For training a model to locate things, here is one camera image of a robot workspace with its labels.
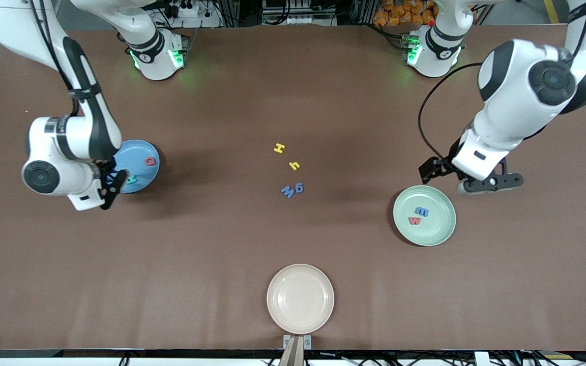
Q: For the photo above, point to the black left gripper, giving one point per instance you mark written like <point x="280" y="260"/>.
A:
<point x="444" y="165"/>

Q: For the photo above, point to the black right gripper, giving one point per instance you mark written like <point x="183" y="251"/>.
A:
<point x="106" y="168"/>

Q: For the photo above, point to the teal foam letter R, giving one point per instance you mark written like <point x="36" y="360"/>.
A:
<point x="131" y="179"/>

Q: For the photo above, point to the red-pink foam letter G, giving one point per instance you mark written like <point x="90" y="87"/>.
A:
<point x="150" y="161"/>

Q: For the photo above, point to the blue foam lowercase m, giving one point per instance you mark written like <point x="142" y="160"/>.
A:
<point x="421" y="211"/>

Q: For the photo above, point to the red-pink foam lowercase w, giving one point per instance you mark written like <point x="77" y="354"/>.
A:
<point x="415" y="220"/>

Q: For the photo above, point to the yellow foam uppercase H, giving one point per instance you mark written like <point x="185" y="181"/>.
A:
<point x="279" y="148"/>

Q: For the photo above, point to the yellow foam lowercase h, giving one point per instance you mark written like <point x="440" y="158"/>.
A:
<point x="294" y="165"/>

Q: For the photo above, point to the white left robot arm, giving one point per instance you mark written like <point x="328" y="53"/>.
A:
<point x="506" y="101"/>

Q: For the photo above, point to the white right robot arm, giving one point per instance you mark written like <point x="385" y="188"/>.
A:
<point x="38" y="140"/>

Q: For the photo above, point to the blue round plate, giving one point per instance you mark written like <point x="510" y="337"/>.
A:
<point x="138" y="152"/>

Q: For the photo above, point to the green round plate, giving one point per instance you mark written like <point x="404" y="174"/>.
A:
<point x="435" y="229"/>

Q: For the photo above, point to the blue foam uppercase W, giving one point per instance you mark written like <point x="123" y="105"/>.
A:
<point x="287" y="191"/>

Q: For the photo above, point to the blue foam lowercase g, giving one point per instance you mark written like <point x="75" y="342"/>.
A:
<point x="298" y="188"/>

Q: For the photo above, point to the beige round plate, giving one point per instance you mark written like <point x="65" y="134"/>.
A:
<point x="300" y="299"/>

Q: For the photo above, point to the brown table cover sheet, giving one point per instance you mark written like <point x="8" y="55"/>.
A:
<point x="171" y="254"/>

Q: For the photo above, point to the white power strip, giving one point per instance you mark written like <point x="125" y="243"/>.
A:
<point x="186" y="12"/>

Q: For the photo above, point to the orange packaged items pile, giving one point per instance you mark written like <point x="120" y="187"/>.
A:
<point x="400" y="12"/>

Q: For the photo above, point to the grey metal mount bracket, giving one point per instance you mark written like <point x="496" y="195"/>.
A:
<point x="286" y="339"/>

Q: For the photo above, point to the camera mount post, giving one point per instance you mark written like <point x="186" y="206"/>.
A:
<point x="293" y="356"/>

